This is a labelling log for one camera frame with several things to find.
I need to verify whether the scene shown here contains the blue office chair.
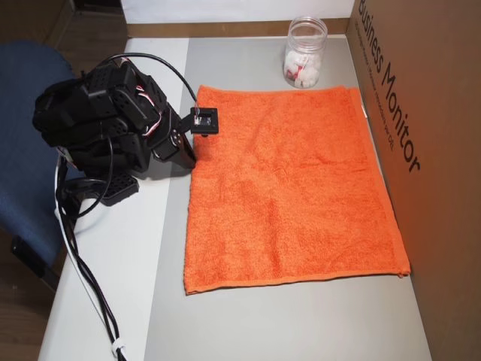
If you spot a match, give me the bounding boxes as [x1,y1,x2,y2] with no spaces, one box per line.
[0,40,78,295]

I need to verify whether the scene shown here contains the grey table mat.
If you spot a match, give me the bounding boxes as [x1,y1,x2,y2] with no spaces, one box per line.
[144,35,433,361]

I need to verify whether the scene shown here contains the black power cables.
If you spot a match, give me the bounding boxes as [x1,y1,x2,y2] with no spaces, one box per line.
[55,180,127,361]

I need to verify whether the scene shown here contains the red white eraser packet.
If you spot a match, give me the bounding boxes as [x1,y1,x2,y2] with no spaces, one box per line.
[284,62,308,86]

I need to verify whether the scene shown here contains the black square wrist camera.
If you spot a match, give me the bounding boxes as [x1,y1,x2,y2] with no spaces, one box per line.
[186,106,220,137]

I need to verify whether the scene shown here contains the white cable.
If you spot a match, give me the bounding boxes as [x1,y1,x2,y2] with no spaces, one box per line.
[54,157,118,361]

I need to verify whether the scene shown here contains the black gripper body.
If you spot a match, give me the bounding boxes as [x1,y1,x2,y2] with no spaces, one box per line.
[150,108,189,163]

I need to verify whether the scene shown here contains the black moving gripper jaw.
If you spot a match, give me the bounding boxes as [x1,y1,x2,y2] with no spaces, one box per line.
[173,135,198,169]

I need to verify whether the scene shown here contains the brown wooden baseboard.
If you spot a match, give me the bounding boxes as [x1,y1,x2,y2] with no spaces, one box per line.
[126,17,356,38]

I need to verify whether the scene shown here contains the brown cardboard monitor box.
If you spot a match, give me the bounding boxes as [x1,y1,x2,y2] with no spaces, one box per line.
[345,0,481,361]

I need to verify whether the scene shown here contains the clear plastic jar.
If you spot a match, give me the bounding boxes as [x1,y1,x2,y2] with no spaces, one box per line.
[282,15,328,89]

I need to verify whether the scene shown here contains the orange terry towel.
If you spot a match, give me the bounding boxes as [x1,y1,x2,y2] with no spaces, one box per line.
[183,84,412,296]

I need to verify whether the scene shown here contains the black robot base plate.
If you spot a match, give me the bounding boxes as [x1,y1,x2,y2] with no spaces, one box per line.
[56,171,142,219]

